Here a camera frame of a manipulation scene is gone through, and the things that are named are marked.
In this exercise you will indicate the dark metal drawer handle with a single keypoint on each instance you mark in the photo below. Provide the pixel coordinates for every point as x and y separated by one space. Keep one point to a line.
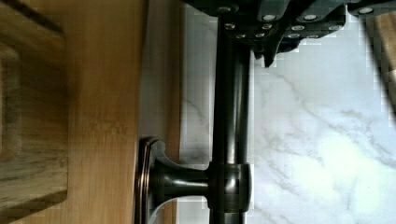
226 182

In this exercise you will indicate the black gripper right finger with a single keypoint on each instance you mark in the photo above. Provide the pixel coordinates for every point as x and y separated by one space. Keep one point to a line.
370 8

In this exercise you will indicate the bamboo drawer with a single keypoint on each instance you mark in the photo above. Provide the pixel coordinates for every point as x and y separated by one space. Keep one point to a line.
81 81

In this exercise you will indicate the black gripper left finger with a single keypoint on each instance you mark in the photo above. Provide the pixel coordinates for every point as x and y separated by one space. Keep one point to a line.
269 27

